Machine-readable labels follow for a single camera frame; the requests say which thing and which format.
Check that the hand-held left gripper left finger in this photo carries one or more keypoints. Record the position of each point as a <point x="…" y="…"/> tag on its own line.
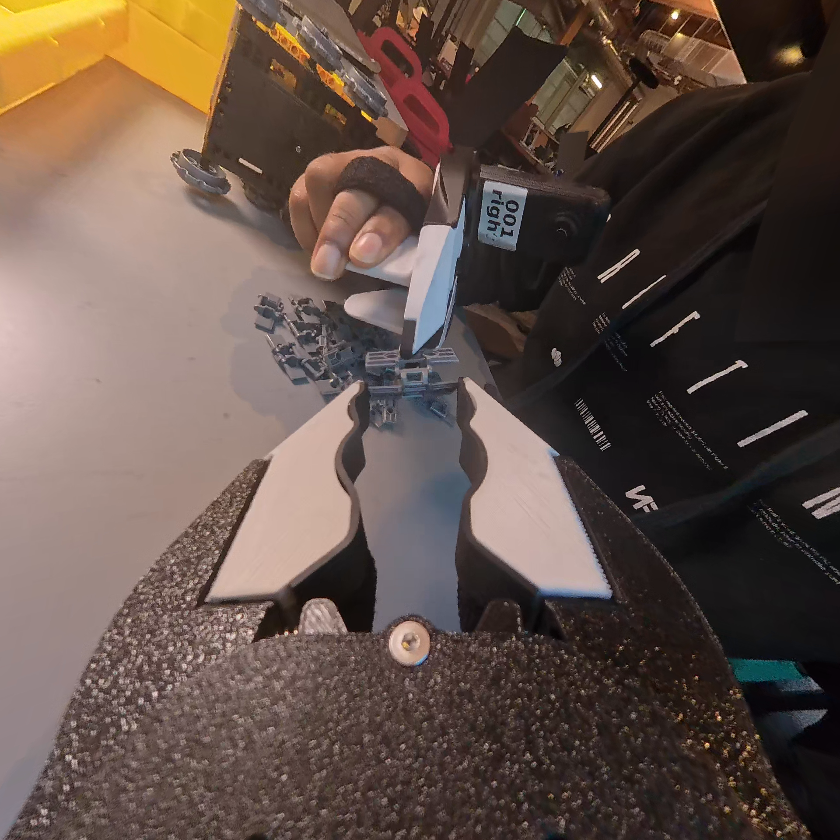
<point x="289" y="525"/>

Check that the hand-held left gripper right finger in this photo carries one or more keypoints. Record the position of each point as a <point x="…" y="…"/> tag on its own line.
<point x="531" y="518"/>

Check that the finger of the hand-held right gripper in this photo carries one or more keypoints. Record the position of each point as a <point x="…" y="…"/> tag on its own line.
<point x="436" y="282"/>

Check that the small grey track link cluster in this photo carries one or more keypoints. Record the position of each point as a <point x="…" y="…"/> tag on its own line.
<point x="308" y="341"/>

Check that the grey desk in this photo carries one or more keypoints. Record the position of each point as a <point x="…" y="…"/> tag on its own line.
<point x="131" y="328"/>

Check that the person's right hand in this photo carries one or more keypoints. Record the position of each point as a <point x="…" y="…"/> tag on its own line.
<point x="315" y="197"/>

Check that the red plastic container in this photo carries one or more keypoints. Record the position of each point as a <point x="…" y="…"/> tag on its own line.
<point x="420" y="111"/>

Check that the black toy vehicle model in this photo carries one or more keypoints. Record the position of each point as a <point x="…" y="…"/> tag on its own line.
<point x="275" y="111"/>

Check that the yellow storage bin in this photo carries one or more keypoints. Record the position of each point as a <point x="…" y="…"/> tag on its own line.
<point x="46" y="46"/>
<point x="184" y="46"/>

